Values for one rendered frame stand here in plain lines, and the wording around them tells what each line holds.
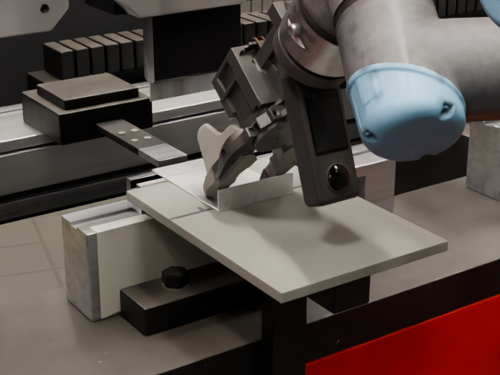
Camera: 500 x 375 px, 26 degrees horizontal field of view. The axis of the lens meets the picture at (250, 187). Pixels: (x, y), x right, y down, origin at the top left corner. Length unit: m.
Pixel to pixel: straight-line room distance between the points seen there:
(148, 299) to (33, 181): 0.30
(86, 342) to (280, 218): 0.22
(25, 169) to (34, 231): 2.21
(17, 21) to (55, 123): 0.32
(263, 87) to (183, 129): 0.45
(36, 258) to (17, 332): 2.23
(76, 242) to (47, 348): 0.11
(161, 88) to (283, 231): 0.20
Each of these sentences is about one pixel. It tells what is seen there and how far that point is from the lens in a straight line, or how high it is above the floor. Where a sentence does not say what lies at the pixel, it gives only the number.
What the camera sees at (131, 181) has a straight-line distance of 1.09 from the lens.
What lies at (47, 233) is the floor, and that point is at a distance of 3.48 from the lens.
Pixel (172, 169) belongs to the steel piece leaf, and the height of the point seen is 1.00.
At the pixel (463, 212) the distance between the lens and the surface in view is 1.36.
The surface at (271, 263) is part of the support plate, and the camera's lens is 0.91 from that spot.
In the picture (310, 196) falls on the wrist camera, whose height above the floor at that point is 1.05.
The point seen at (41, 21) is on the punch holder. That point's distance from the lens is 0.95.
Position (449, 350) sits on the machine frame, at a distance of 1.24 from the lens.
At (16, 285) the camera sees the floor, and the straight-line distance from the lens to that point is 3.16.
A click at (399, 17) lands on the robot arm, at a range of 0.77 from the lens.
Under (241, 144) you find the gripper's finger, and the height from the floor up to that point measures 1.08.
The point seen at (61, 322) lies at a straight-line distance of 1.10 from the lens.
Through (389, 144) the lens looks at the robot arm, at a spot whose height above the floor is 1.15.
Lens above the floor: 1.39
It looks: 22 degrees down
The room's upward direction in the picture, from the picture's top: straight up
